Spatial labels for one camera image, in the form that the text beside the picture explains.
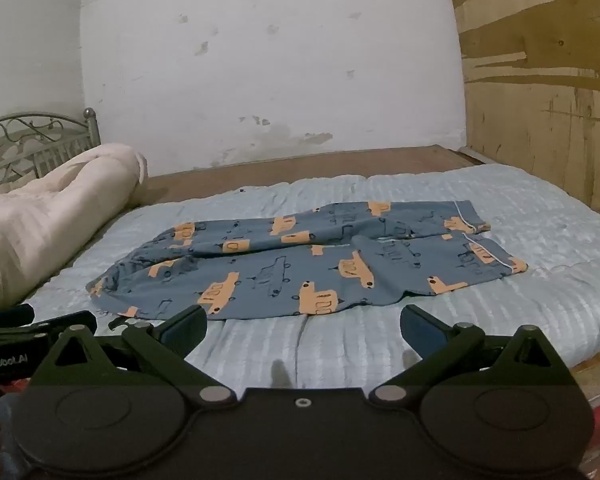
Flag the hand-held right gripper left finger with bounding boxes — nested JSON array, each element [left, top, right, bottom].
[[27, 304, 241, 406]]

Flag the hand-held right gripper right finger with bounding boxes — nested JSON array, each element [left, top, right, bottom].
[[367, 304, 578, 406]]

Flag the blue pants with orange print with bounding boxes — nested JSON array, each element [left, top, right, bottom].
[[86, 201, 529, 322]]

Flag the light blue quilted blanket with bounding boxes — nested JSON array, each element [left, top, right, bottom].
[[25, 162, 600, 391]]

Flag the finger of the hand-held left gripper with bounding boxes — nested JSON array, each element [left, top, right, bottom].
[[32, 310, 131, 337]]

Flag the plywood panel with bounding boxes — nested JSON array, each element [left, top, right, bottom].
[[450, 0, 600, 221]]

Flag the grey metal headboard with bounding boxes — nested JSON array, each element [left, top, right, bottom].
[[0, 107, 102, 193]]

